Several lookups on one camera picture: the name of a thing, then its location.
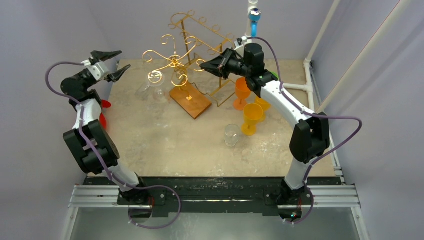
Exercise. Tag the yellow goblet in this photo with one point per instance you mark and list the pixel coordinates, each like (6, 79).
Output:
(252, 114)
(264, 105)

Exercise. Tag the clear stemmed glass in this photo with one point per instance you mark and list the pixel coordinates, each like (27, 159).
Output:
(152, 87)

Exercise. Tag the white pvc pipe frame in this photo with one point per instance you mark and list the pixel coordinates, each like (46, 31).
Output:
(308, 87)

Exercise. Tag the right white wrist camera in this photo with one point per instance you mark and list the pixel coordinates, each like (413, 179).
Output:
(240, 43)

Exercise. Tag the yellow goblet front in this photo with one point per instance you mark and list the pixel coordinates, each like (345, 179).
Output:
(252, 114)

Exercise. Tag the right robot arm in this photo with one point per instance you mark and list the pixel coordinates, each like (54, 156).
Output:
(310, 138)

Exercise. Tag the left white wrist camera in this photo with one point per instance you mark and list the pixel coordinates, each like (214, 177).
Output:
(97, 69)

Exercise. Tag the gold swirl wine glass rack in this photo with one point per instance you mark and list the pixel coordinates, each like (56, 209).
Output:
(184, 93)

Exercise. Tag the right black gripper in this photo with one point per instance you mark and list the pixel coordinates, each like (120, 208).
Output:
(226, 62)

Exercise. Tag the small clear tumbler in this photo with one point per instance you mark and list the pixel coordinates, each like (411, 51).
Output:
(231, 135)

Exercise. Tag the clear wine glass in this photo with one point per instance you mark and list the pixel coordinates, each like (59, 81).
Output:
(179, 72)

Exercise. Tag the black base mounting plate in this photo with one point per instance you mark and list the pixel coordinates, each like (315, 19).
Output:
(217, 195)

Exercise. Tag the yellow goblet rear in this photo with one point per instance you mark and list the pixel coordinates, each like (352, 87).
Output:
(264, 105)

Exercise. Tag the aluminium rail frame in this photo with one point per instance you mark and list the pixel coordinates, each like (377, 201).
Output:
(325, 196)

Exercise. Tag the orange plastic goblet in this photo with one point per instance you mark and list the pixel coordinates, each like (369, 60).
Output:
(242, 92)

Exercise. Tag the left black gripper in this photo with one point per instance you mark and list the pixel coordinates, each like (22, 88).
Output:
(97, 56)

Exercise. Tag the green plastic cup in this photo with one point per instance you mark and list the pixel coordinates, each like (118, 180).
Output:
(275, 75)

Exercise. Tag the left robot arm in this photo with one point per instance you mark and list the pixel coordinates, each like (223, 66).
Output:
(88, 141)

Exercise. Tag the gold tall wire rack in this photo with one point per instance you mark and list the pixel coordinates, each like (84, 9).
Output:
(202, 40)

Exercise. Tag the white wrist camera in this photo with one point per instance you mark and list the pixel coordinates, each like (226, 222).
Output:
(97, 69)
(240, 43)

